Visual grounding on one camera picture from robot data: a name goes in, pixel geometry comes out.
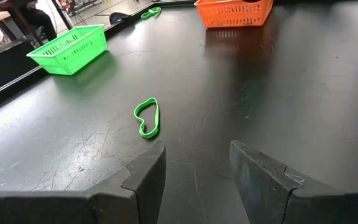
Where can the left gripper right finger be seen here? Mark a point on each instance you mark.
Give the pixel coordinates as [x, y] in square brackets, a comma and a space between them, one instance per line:
[275, 196]

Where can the person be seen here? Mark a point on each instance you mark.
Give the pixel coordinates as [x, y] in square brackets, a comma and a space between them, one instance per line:
[39, 18]

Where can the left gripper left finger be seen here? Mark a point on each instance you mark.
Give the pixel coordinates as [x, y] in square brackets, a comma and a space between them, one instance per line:
[129, 199]

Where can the black rounded object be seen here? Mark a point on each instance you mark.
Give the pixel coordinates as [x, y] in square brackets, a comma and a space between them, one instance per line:
[118, 18]

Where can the green plastic basket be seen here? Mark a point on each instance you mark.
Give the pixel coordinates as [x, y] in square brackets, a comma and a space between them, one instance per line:
[73, 59]

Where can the green rubber band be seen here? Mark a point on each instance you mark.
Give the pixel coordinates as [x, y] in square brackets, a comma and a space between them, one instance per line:
[158, 11]
[157, 119]

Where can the orange plastic basket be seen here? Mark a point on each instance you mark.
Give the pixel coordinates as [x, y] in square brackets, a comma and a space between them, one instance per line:
[232, 18]

